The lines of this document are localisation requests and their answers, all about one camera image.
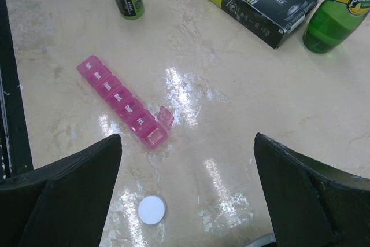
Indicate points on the pink weekly pill organizer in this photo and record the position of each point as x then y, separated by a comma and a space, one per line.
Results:
151, 130

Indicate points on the green glass bottle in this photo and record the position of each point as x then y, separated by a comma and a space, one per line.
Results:
333, 22

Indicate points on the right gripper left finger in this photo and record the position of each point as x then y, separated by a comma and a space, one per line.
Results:
64, 203

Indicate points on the green black product box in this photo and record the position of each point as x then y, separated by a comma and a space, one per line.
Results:
271, 20

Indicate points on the white bottle cap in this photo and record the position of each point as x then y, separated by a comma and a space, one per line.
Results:
151, 210

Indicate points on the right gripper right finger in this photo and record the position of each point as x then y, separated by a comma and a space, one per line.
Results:
311, 203

